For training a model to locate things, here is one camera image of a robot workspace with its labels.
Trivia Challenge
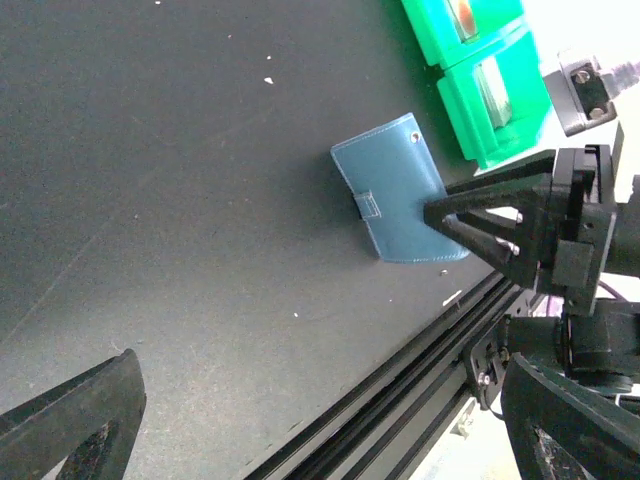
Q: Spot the green divided storage bin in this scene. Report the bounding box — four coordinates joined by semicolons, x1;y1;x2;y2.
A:
403;1;551;169

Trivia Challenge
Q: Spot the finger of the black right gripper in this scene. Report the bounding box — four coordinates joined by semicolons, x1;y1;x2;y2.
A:
423;149;556;236
439;213;538;288

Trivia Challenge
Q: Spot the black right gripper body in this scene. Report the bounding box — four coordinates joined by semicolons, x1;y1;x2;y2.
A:
535;145;619;316

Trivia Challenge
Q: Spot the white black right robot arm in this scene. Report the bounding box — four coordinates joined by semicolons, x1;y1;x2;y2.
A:
423;145;639;409

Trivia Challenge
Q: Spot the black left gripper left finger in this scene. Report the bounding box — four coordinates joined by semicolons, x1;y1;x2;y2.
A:
1;349;146;479

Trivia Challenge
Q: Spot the blue leather card holder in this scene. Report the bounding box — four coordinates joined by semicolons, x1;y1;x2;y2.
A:
330;113;469;264

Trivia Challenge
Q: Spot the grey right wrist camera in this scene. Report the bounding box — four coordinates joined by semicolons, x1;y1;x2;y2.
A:
541;50;639;137

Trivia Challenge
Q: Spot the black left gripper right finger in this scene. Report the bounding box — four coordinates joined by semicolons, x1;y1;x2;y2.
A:
501;354;639;479

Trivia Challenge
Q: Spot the black aluminium front rail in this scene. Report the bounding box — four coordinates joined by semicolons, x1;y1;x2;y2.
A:
246;273;539;479

